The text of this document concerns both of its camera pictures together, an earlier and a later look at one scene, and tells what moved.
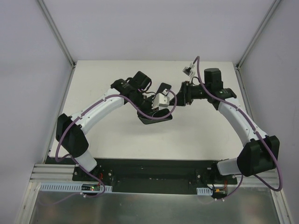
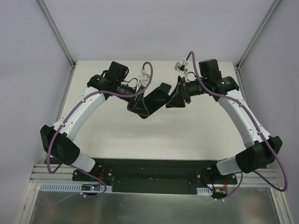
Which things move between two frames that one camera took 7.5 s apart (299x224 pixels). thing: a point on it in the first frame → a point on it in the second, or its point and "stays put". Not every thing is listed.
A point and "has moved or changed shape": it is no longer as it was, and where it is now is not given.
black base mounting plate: x=155 y=176 stays put
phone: x=158 y=115 has moved or changed shape
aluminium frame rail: x=53 y=173 stays put
